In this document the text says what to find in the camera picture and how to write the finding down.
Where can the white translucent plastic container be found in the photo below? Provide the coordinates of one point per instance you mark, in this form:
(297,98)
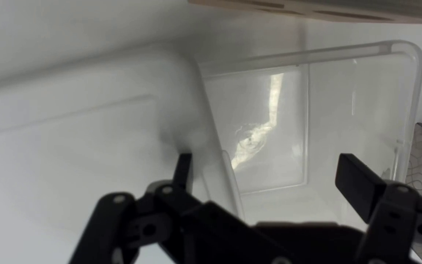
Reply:
(264,133)

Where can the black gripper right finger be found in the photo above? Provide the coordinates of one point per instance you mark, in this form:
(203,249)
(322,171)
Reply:
(391,211)

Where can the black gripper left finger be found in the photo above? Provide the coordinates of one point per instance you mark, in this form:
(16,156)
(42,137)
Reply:
(168,216)

